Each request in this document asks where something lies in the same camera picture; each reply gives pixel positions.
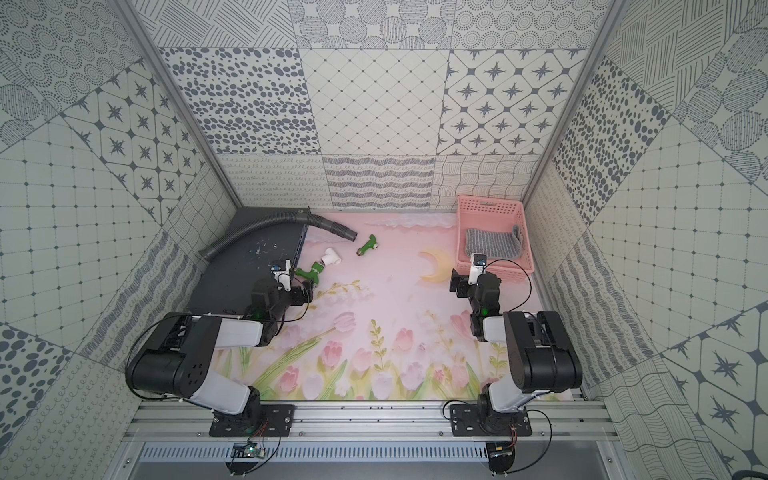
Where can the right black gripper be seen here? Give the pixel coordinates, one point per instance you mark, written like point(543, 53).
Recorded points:
point(463, 283)

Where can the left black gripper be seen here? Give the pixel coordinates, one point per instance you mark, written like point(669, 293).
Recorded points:
point(301, 291)

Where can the grey striped square dishcloth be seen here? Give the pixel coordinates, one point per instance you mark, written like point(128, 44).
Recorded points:
point(496, 245)

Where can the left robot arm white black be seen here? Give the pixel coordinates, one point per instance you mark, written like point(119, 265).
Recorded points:
point(174, 361)

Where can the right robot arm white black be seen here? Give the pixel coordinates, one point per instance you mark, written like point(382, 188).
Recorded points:
point(541, 358)

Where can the yellow crescent moon toy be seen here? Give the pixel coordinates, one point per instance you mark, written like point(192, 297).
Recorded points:
point(442, 266)

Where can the green white toy piece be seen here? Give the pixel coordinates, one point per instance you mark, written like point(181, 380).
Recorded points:
point(330, 257)

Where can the pink plastic basket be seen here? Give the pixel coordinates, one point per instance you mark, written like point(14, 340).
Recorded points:
point(497, 229)

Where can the dark grey tray mat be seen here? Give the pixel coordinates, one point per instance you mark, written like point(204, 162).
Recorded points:
point(227, 281)

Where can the pink floral table mat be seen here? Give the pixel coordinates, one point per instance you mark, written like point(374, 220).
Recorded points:
point(374, 330)

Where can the small green toy piece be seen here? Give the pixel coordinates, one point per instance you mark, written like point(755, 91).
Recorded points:
point(370, 244)

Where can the green circuit board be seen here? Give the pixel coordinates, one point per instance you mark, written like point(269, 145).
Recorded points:
point(248, 451)

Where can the right black controller box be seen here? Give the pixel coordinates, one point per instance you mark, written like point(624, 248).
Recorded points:
point(500, 457)

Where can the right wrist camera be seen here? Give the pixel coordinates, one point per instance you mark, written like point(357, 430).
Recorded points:
point(477, 267)

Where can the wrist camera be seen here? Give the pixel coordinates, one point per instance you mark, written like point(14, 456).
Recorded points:
point(281, 270)
point(477, 267)

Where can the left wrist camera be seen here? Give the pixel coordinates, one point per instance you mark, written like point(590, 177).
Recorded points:
point(281, 270)

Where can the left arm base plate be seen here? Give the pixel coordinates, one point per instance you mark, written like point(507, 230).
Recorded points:
point(265, 420)

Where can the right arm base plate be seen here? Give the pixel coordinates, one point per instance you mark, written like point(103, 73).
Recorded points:
point(471, 420)

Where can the aluminium rail frame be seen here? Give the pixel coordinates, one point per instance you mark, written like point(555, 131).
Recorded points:
point(368, 421)

